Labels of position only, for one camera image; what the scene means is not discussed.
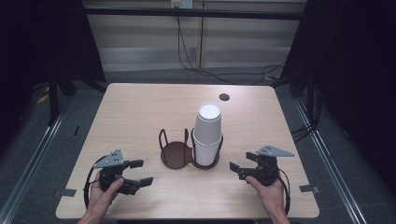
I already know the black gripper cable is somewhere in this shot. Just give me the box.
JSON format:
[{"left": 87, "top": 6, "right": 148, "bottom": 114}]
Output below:
[
  {"left": 82, "top": 155, "right": 108, "bottom": 209},
  {"left": 276, "top": 167, "right": 292, "bottom": 217}
]

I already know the black floor cable bundle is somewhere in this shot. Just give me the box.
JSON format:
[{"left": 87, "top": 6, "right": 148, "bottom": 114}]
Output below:
[{"left": 290, "top": 83, "right": 322, "bottom": 144}]

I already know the person's left hand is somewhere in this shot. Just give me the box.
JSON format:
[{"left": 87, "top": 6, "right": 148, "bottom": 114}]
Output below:
[{"left": 88, "top": 172, "right": 125, "bottom": 217}]

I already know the stack of white paper cups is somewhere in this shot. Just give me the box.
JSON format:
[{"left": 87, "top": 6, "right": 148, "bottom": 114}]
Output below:
[{"left": 191, "top": 102, "right": 224, "bottom": 167}]

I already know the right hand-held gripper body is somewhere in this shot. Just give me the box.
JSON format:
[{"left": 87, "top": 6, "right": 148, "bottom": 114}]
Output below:
[{"left": 237, "top": 145, "right": 295, "bottom": 188}]

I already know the yellow floor tape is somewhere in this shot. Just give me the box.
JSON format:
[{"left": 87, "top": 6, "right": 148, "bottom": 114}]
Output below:
[{"left": 35, "top": 86, "right": 50, "bottom": 105}]

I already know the person's right hand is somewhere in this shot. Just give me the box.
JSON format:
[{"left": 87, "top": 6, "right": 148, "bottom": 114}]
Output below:
[{"left": 245, "top": 175, "right": 290, "bottom": 217}]

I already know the metal floor rail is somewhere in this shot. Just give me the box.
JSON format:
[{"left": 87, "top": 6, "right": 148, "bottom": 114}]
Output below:
[
  {"left": 292, "top": 97, "right": 369, "bottom": 224},
  {"left": 0, "top": 94, "right": 76, "bottom": 224}
]

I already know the black hanging wall cable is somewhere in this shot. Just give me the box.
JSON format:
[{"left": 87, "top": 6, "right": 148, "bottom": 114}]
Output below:
[{"left": 176, "top": 7, "right": 288, "bottom": 86}]

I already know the black curtain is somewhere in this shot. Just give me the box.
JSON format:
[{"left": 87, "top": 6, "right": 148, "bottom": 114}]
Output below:
[
  {"left": 279, "top": 0, "right": 396, "bottom": 189},
  {"left": 0, "top": 0, "right": 107, "bottom": 153}
]

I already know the white wall outlet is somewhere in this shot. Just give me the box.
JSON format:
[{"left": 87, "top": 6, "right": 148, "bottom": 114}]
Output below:
[{"left": 170, "top": 0, "right": 194, "bottom": 9}]

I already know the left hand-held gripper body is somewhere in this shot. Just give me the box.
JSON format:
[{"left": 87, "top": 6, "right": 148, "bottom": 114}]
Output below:
[{"left": 92, "top": 148, "right": 142, "bottom": 196}]

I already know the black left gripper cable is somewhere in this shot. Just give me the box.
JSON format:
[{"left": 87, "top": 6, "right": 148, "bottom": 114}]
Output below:
[{"left": 82, "top": 155, "right": 108, "bottom": 209}]

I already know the grey tape strip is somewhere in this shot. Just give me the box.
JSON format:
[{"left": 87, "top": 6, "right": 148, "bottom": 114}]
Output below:
[
  {"left": 52, "top": 188, "right": 78, "bottom": 199},
  {"left": 298, "top": 184, "right": 320, "bottom": 194}
]

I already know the dark double cup holder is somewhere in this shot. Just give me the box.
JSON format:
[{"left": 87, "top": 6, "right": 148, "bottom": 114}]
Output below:
[{"left": 158, "top": 127, "right": 225, "bottom": 171}]

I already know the black metal stand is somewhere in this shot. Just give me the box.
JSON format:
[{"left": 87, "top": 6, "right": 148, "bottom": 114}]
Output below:
[{"left": 46, "top": 69, "right": 108, "bottom": 127}]

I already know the black horizontal bar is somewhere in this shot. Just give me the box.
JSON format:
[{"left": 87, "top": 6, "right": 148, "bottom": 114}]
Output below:
[{"left": 83, "top": 7, "right": 308, "bottom": 21}]

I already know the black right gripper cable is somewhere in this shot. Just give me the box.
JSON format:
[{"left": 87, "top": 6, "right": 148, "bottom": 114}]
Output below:
[{"left": 276, "top": 167, "right": 292, "bottom": 217}]

